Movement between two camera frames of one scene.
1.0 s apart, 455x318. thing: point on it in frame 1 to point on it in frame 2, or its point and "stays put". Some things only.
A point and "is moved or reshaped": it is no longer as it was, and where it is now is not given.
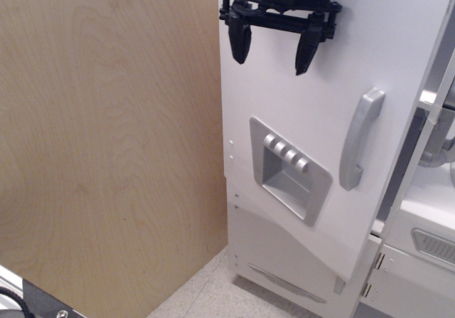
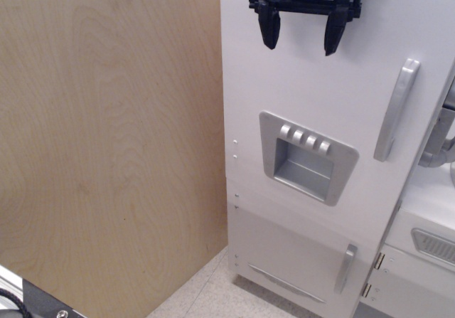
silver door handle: [370, 109] to [397, 109]
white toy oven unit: [414, 274] stays put
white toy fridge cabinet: [313, 162] stays put
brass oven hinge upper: [379, 260] stays put
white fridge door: [333, 146] is moved or reshaped
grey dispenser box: [288, 172] to [305, 160]
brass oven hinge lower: [367, 288] stays put
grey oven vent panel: [435, 246] stays put
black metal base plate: [40, 304] stays put
